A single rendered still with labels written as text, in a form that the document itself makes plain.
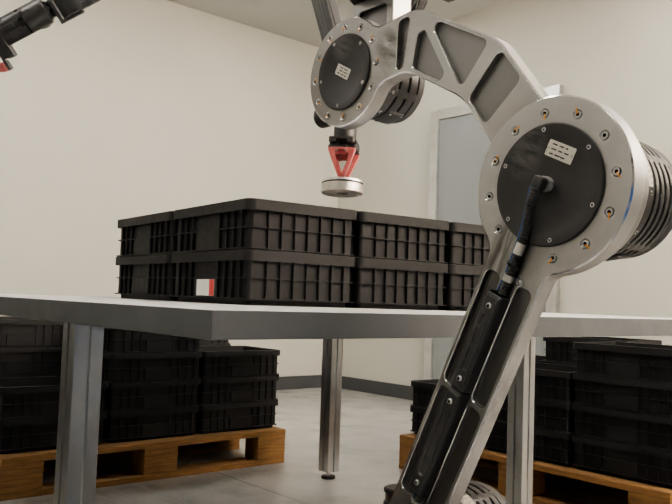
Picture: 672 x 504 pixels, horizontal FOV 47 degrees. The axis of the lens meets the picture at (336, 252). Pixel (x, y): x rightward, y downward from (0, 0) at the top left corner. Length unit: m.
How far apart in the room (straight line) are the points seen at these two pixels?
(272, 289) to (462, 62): 0.70
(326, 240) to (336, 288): 0.11
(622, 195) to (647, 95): 3.89
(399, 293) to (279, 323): 0.85
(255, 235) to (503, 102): 0.71
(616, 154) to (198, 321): 0.58
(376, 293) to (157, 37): 4.12
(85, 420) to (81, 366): 0.11
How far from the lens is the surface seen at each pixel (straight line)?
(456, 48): 1.28
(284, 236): 1.73
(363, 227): 1.86
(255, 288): 1.69
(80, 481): 1.64
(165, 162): 5.61
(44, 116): 5.30
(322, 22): 2.08
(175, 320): 1.13
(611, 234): 1.02
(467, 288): 2.07
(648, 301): 4.73
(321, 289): 1.78
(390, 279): 1.91
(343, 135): 1.95
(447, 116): 5.70
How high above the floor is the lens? 0.72
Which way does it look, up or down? 3 degrees up
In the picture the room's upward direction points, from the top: 2 degrees clockwise
